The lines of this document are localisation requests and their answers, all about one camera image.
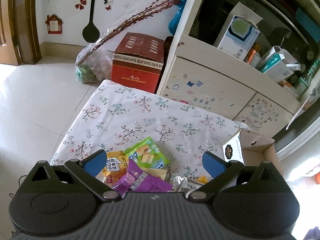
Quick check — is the silver foil snack bag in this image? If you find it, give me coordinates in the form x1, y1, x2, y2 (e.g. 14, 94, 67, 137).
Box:
171, 176, 204, 193

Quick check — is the purple snack bag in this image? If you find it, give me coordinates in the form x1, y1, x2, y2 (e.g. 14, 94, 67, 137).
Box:
112, 159, 172, 196

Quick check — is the yellow orange snack packet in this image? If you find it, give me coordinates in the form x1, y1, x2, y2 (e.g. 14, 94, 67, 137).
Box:
102, 151, 129, 187

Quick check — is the cardboard box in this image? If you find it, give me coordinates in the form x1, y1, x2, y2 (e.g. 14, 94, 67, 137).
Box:
222, 128, 284, 176

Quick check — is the floral tablecloth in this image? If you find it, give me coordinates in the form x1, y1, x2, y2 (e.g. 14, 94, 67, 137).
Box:
50, 80, 247, 180

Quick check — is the green snack bag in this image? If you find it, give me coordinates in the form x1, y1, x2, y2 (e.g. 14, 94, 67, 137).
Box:
124, 137, 170, 169

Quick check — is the plastic bag with branches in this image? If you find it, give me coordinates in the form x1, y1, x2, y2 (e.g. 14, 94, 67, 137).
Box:
75, 0, 180, 83

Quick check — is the red brown carton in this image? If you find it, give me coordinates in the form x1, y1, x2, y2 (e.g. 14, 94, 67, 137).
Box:
111, 33, 164, 93

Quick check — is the white teal box on shelf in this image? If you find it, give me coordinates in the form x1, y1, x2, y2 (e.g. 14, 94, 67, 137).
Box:
257, 46, 301, 83

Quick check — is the cream cabinet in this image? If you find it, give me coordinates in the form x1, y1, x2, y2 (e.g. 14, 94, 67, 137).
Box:
154, 0, 320, 160

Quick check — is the white blue box on shelf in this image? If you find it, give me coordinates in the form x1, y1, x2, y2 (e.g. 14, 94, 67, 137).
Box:
214, 2, 263, 61

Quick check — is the wooden door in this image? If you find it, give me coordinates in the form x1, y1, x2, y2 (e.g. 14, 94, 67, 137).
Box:
1, 0, 42, 66

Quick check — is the red house socket sticker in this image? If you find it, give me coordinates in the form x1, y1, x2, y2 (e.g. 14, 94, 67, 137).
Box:
45, 15, 63, 34

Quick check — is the black vase wall sticker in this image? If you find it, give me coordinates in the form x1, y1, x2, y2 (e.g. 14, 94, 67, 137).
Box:
82, 0, 100, 43

